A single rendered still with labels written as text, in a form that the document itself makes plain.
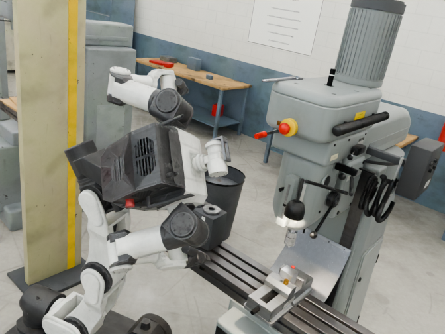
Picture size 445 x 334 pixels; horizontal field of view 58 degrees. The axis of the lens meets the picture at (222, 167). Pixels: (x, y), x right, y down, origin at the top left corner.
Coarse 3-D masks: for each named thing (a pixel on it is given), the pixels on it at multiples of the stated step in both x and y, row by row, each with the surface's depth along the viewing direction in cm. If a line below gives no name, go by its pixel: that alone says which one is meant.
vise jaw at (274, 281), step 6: (270, 276) 176; (276, 276) 177; (264, 282) 177; (270, 282) 175; (276, 282) 174; (282, 282) 173; (276, 288) 173; (282, 288) 171; (288, 288) 171; (294, 288) 171; (282, 294) 171; (288, 294) 169
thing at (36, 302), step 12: (36, 288) 189; (48, 288) 192; (24, 300) 185; (36, 300) 184; (48, 300) 184; (24, 312) 186; (36, 312) 182; (108, 312) 207; (24, 324) 190; (36, 324) 185; (108, 324) 200; (120, 324) 201; (132, 324) 202; (144, 324) 193; (156, 324) 199
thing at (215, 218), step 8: (200, 208) 207; (208, 208) 205; (216, 208) 206; (200, 216) 203; (208, 216) 200; (216, 216) 202; (224, 216) 206; (208, 224) 201; (216, 224) 202; (224, 224) 209; (216, 232) 205; (208, 240) 203; (216, 240) 208; (208, 248) 204
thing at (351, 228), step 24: (384, 168) 186; (360, 192) 187; (384, 192) 192; (336, 216) 198; (360, 216) 190; (336, 240) 201; (360, 240) 195; (360, 264) 204; (336, 288) 206; (360, 288) 220
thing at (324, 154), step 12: (360, 132) 158; (276, 144) 153; (288, 144) 150; (300, 144) 146; (312, 144) 143; (324, 144) 140; (336, 144) 142; (348, 144) 151; (300, 156) 148; (312, 156) 144; (324, 156) 141; (336, 156) 146
